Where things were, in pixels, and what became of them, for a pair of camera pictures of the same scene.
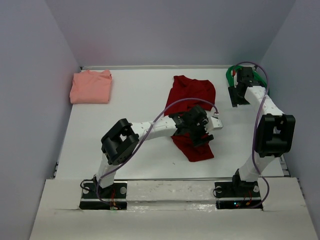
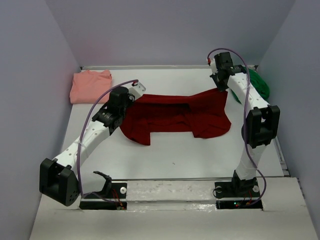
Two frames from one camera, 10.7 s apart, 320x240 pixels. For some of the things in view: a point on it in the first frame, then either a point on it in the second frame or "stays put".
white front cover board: (173, 210) stays put
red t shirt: (181, 89) to (204, 114)
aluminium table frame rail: (162, 67) stays put
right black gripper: (235, 100) to (221, 87)
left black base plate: (113, 197) stays put
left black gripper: (198, 142) to (130, 97)
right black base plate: (235, 189) stays put
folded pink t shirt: (89, 87) stays put
